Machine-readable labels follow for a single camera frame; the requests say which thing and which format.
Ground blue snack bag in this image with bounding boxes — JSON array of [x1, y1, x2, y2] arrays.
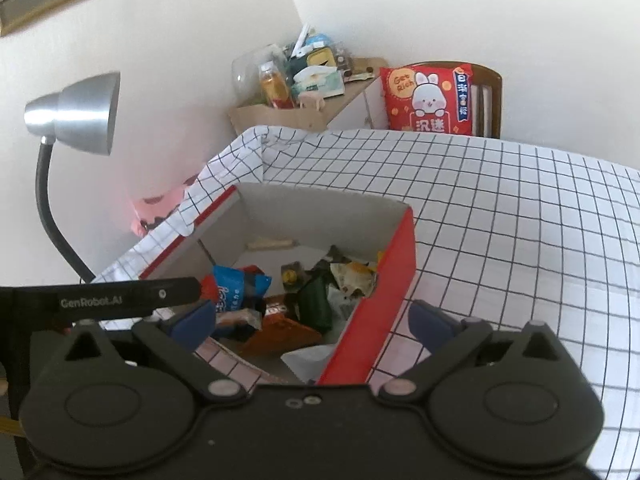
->
[[208, 266, 272, 330]]

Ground orange-brown snack bag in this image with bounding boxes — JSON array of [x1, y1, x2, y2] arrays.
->
[[240, 294, 322, 358]]

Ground egg print snack packet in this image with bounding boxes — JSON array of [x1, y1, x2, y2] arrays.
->
[[330, 261, 376, 297]]

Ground dark green snack packet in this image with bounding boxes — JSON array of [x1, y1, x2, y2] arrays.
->
[[297, 276, 333, 334]]

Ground small black yellow packet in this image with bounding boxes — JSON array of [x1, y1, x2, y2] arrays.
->
[[281, 261, 306, 290]]

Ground large red snack bag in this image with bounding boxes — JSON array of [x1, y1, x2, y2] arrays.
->
[[200, 274, 219, 304]]

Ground black snack packet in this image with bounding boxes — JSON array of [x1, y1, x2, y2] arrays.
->
[[306, 245, 352, 278]]

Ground white black grid tablecloth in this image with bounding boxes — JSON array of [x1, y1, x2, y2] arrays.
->
[[101, 126, 639, 479]]

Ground silver desk lamp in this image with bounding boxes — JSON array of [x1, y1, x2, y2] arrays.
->
[[24, 70, 122, 283]]

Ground red cardboard box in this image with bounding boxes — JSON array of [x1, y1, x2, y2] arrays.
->
[[143, 183, 416, 386]]

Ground red rabbit cushion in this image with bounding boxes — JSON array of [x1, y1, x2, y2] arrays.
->
[[380, 63, 473, 136]]

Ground wooden chair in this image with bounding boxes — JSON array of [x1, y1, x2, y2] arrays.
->
[[399, 60, 504, 140]]

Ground clear glass jar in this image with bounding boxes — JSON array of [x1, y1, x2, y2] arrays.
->
[[231, 44, 290, 105]]

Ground wooden side cabinet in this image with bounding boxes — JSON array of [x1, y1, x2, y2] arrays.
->
[[228, 58, 388, 136]]

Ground orange drink bottle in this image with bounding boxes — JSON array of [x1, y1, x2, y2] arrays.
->
[[258, 61, 294, 110]]

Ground tissue pack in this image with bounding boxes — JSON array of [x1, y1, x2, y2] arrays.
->
[[292, 65, 345, 99]]

